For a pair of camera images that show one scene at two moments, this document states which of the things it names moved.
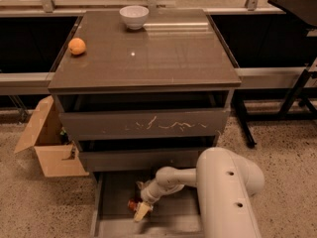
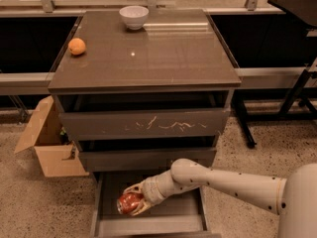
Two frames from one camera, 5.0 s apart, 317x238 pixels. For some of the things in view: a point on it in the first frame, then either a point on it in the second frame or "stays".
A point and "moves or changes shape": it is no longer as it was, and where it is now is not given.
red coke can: [132, 203] moves or changes shape
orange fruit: [76, 46] stays
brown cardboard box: [56, 154] stays
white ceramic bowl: [134, 16] stays
